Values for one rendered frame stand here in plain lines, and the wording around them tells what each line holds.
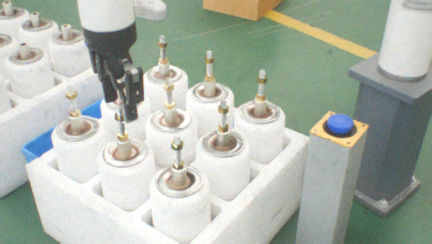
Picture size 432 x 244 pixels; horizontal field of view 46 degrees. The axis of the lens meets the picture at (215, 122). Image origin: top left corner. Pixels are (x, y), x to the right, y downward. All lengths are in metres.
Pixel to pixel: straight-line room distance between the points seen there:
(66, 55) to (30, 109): 0.16
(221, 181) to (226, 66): 0.79
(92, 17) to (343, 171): 0.44
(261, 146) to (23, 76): 0.55
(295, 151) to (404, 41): 0.28
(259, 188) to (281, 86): 0.67
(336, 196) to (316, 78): 0.77
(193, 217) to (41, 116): 0.52
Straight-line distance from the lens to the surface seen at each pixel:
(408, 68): 0.99
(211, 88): 0.99
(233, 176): 0.86
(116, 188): 0.86
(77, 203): 0.92
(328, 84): 1.55
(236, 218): 0.85
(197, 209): 0.79
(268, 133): 0.93
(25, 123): 1.17
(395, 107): 1.00
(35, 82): 1.19
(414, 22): 0.95
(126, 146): 0.84
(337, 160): 0.81
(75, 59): 1.25
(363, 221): 1.13
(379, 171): 1.09
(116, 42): 0.71
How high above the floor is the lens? 0.79
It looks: 36 degrees down
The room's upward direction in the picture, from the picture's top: straight up
